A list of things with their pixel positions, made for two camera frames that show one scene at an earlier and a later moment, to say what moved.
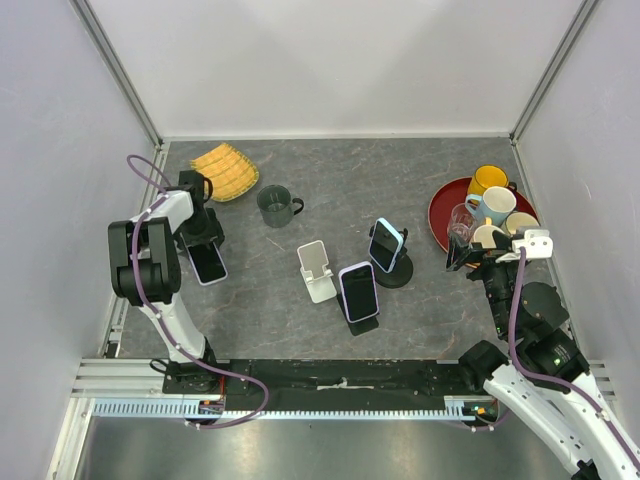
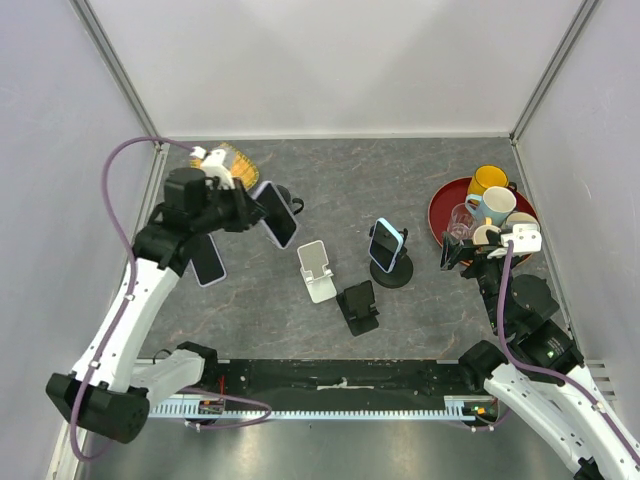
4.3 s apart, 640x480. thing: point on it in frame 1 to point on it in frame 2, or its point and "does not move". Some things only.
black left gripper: (212, 232) to (248, 211)
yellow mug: (487, 176) does not move
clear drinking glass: (461, 227) does not move
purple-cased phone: (206, 262) does not move
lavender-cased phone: (359, 291) to (279, 220)
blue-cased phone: (385, 244) does not move
